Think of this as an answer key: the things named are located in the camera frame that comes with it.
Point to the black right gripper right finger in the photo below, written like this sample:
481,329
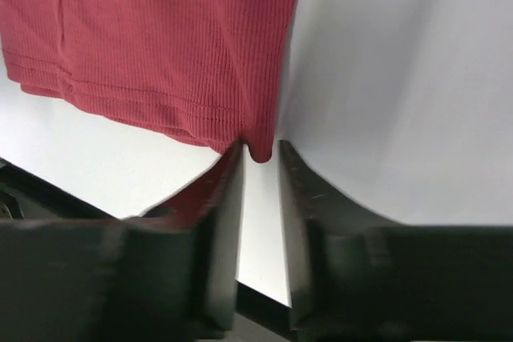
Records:
355,275

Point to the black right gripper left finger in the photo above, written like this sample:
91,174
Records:
71,272

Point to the red tank top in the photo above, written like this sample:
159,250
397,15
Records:
203,72

